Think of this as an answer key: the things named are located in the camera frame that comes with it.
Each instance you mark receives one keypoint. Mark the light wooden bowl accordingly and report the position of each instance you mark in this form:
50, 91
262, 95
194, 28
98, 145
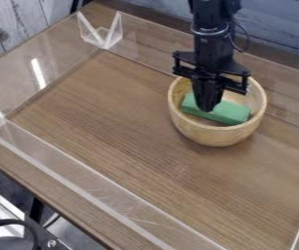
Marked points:
210, 133

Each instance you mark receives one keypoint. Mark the green rectangular block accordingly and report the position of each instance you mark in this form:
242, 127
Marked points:
227, 112

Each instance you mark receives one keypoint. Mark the clear acrylic corner bracket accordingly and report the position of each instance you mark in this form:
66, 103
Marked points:
102, 37

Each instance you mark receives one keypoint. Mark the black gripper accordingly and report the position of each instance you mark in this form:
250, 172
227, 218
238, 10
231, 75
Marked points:
210, 66

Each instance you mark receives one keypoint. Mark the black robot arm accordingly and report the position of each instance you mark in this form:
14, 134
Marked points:
214, 14

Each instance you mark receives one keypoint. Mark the black metal bracket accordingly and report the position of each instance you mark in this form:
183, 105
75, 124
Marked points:
47, 240

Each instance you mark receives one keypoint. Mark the clear acrylic tray wall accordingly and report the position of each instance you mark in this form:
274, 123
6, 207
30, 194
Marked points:
89, 141

